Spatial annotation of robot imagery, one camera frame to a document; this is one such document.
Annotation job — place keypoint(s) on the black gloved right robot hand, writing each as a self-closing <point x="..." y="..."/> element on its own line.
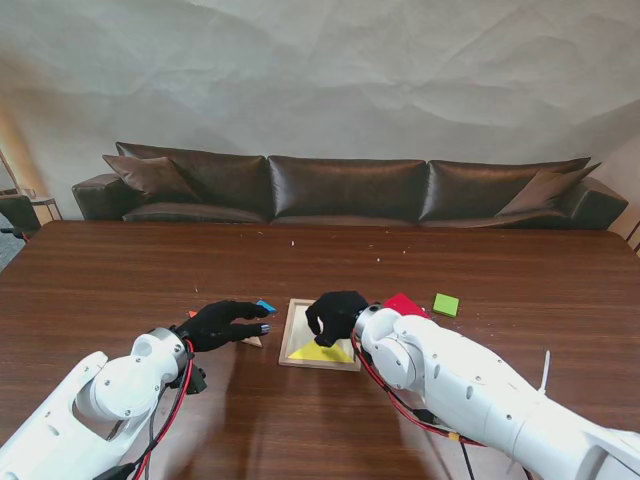
<point x="337" y="312"/>

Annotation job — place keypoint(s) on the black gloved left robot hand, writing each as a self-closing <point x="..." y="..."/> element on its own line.
<point x="212" y="327"/>

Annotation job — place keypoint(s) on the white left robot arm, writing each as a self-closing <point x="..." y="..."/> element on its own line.
<point x="125" y="385"/>

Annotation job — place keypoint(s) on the large red tangram triangle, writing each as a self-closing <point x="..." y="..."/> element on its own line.
<point x="402" y="304"/>

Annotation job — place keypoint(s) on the large yellow tangram triangle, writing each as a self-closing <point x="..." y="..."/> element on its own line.
<point x="320" y="354"/>

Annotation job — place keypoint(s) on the natural wood tangram triangle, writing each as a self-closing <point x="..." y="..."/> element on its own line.
<point x="254" y="342"/>

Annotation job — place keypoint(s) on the square wooden tangram tray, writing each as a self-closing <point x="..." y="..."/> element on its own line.
<point x="297" y="320"/>

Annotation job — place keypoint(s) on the green tangram square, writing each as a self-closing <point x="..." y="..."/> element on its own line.
<point x="446" y="304"/>

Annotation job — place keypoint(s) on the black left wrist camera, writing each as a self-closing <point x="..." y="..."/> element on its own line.
<point x="200" y="380"/>

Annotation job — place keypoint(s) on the dark brown leather sofa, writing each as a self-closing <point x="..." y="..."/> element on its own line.
<point x="345" y="190"/>

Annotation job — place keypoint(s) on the small side table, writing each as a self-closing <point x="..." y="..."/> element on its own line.
<point x="45" y="201"/>

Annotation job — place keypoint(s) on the brown sofa cushion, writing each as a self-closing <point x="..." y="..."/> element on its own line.
<point x="150" y="175"/>
<point x="545" y="192"/>

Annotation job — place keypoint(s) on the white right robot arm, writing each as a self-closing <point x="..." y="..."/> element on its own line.
<point x="450" y="370"/>

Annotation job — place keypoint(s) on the small blue tangram triangle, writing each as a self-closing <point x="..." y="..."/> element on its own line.
<point x="267" y="306"/>

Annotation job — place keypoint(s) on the dark chair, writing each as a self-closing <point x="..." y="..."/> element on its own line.
<point x="20" y="212"/>

